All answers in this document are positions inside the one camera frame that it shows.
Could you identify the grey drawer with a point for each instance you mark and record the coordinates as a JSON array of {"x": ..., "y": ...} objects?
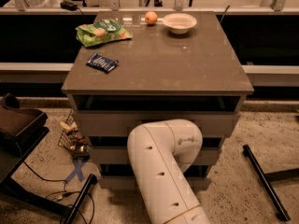
[
  {"x": 119, "y": 155},
  {"x": 120, "y": 123},
  {"x": 128, "y": 182}
]

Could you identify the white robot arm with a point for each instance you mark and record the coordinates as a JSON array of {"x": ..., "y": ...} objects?
[{"x": 159, "y": 153}]

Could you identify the grey drawer cabinet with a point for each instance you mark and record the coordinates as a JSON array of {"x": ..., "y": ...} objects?
[{"x": 159, "y": 71}]

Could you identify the blue snack packet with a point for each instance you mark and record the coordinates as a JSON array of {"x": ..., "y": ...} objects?
[{"x": 102, "y": 63}]

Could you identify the white bowl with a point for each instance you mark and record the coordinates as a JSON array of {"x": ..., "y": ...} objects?
[{"x": 179, "y": 23}]

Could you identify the orange fruit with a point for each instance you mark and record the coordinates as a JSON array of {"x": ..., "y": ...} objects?
[{"x": 151, "y": 18}]

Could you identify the green snack bag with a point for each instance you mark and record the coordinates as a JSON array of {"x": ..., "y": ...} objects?
[{"x": 101, "y": 32}]

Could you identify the blue tape cross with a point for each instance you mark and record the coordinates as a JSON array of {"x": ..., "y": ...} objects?
[{"x": 77, "y": 171}]

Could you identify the black power adapter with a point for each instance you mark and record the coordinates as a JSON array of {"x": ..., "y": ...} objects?
[{"x": 68, "y": 5}]

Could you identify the black stand left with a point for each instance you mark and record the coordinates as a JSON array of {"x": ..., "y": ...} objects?
[{"x": 21, "y": 130}]

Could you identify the black stand leg right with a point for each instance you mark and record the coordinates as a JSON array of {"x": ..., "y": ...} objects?
[{"x": 268, "y": 178}]

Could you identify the wire basket with items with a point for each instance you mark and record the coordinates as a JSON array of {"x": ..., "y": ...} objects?
[{"x": 72, "y": 140}]

